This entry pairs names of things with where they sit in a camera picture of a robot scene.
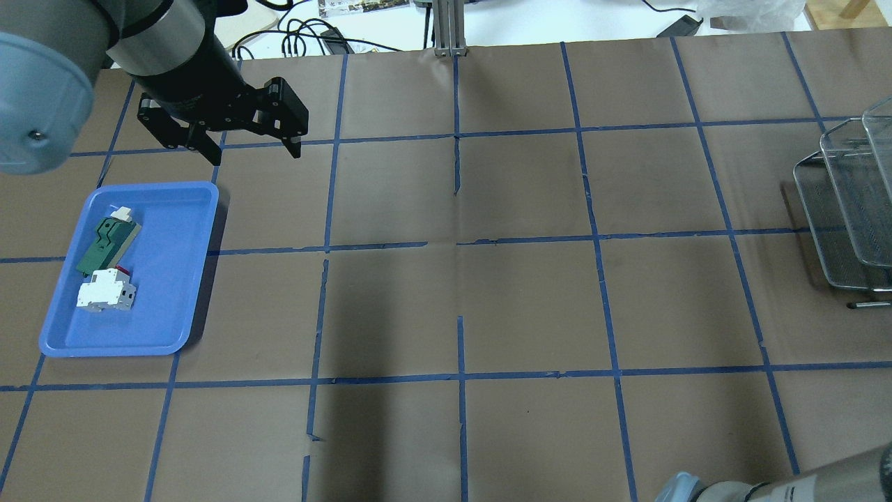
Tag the white circuit breaker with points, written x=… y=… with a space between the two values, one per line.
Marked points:
x=107 y=289

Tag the blue plastic tray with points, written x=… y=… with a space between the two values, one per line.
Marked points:
x=166 y=262

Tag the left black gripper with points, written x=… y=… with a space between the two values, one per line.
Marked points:
x=187 y=82

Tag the beige plastic tray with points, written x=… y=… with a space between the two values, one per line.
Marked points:
x=256 y=18

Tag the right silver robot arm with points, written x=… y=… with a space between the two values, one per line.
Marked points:
x=862 y=477

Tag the wire mesh shelf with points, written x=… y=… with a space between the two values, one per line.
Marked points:
x=845 y=190

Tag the aluminium frame post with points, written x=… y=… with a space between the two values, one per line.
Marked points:
x=449 y=28

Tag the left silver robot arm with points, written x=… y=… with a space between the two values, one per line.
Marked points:
x=53 y=51

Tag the green terminal block module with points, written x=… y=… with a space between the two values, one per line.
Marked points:
x=112 y=238

